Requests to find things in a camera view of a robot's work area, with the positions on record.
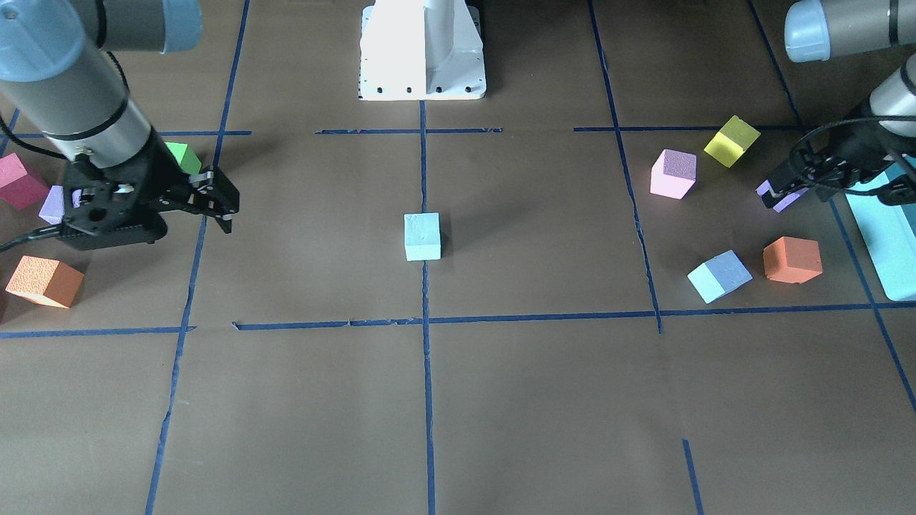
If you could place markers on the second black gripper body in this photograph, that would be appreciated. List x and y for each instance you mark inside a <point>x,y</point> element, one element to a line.
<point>864,157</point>

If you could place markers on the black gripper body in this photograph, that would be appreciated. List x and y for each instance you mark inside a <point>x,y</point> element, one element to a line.
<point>163,174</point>

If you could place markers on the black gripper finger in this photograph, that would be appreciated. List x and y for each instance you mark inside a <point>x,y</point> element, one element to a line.
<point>785,179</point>
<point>215,196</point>

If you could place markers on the light blue foam block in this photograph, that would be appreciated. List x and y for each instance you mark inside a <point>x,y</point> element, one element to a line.
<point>422,237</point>
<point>719,276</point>

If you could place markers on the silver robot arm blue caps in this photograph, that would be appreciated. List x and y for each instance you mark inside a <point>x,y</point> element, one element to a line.
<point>57,67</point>

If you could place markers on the purple foam block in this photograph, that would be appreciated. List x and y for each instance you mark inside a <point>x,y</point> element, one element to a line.
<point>55,206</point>
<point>775,201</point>

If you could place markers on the green foam block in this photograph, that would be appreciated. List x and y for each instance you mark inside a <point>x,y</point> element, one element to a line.
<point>185,157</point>

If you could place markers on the yellow foam block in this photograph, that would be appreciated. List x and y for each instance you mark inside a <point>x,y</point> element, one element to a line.
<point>731,142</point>

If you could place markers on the orange foam block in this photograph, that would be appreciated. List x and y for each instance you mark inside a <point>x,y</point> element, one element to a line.
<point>792,260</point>
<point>46,282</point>

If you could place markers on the teal plastic bin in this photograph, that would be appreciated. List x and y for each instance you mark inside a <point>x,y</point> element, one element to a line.
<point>888,232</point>

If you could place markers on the magenta foam block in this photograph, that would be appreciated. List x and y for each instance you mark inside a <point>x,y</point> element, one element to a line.
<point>21,186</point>

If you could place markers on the pink foam block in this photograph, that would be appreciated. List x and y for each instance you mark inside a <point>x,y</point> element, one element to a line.
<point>673,174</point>

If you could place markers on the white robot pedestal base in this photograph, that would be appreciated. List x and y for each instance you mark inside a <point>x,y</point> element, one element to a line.
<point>421,51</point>

